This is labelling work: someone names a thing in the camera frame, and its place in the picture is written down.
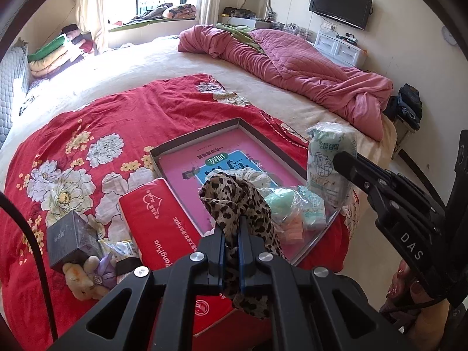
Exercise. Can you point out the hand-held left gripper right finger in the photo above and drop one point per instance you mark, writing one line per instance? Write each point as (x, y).
(242, 259)

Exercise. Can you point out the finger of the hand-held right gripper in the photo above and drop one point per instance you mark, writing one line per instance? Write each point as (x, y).
(365, 170)

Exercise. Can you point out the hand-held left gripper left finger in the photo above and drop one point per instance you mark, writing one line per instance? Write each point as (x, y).
(221, 259)

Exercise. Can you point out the leopard print scarf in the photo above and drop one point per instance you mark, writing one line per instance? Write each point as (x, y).
(248, 219)

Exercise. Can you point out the tall white tissue pack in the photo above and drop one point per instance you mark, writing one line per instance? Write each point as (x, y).
(325, 153)

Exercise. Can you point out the mint green tissue pack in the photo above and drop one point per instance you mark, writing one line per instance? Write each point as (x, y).
(283, 202)

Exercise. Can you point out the white floral cloth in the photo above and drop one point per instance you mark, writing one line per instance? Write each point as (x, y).
(257, 179)

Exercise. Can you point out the shallow box tray pink bottom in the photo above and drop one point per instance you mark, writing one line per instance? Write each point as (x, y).
(204, 161)

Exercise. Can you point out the orange soft sponge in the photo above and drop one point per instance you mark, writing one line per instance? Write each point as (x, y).
(292, 232)

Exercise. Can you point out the person's right hand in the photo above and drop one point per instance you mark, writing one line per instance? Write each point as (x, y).
(398, 285)

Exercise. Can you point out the wooden stool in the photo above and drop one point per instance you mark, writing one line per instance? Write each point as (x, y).
(404, 139)

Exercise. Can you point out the small white tissue pack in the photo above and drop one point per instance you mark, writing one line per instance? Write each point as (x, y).
(314, 212)

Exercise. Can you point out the red tissue packet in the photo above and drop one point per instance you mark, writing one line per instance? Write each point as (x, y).
(164, 219)

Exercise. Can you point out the pile of dark blue clothes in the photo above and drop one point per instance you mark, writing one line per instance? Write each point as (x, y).
(406, 104)

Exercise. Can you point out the small black box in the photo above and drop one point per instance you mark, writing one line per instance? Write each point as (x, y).
(128, 265)

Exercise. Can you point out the white plastic bag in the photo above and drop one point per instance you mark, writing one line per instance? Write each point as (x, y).
(122, 248)

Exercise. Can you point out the white drawer cabinet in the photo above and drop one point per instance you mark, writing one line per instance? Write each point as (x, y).
(340, 47)

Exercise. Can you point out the pink quilt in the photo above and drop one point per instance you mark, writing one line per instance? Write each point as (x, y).
(292, 65)

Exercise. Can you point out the small plush bear pink dress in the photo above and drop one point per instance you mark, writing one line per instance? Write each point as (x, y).
(78, 278)

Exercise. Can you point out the dark blue box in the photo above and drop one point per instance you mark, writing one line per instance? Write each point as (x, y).
(69, 237)

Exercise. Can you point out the black television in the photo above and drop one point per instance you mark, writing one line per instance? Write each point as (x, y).
(340, 5)

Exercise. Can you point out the red floral blanket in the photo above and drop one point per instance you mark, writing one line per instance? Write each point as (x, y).
(109, 117)

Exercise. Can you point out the cluttered dressing table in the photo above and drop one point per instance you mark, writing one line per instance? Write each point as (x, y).
(263, 20)

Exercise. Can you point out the green cloth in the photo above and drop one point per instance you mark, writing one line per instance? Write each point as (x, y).
(237, 34)

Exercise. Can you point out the chrome framed mirror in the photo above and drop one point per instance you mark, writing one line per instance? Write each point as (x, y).
(268, 7)

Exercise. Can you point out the bed with white sheet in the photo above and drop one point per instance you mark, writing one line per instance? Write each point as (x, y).
(146, 58)

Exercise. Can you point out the floral cushion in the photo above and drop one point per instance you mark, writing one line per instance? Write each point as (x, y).
(181, 11)

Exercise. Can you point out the green sill mat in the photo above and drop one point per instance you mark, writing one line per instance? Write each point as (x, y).
(139, 25)

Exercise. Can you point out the peach folded blanket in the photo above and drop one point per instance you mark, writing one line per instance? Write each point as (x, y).
(58, 68)

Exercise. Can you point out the black white patterned pillow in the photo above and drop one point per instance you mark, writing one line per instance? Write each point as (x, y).
(29, 97)

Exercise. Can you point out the dark clothes on sill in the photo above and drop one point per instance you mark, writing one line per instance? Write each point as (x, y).
(150, 14)

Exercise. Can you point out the yellow folded blanket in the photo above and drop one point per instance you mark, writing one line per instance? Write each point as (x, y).
(55, 58)

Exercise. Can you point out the pile of dark red clothes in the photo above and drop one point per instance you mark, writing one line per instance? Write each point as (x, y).
(78, 38)

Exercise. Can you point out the green folded blanket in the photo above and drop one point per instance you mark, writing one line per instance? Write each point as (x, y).
(51, 48)

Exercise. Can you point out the grey quilted headboard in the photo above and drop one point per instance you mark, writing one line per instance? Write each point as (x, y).
(11, 80)

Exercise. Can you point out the wall clock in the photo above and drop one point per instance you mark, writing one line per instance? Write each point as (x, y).
(449, 36)

